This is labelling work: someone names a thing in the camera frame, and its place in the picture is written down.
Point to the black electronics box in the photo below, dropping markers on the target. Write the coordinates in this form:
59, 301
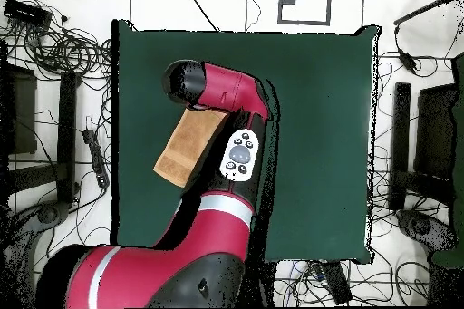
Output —
27, 13

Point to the black stand frame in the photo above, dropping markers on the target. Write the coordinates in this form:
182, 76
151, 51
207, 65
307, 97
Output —
67, 135
401, 135

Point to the tan terry towel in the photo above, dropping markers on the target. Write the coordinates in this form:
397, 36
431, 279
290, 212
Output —
188, 142

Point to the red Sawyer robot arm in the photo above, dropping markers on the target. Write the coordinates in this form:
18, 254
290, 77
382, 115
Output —
224, 88

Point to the black tripod base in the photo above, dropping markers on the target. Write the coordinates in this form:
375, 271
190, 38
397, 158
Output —
49, 213
422, 227

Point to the black power adapter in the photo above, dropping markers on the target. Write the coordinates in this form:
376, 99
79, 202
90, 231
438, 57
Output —
407, 61

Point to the black power strip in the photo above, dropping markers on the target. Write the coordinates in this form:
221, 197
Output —
97, 160

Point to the black pole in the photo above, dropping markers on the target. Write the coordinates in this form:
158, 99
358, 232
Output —
420, 11

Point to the dark green table cloth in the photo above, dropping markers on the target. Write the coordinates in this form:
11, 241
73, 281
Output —
319, 124

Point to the black oblong box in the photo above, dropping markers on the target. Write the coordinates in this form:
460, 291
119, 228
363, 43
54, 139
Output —
337, 281

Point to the black flat panel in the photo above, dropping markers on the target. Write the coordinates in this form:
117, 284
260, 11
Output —
21, 113
435, 131

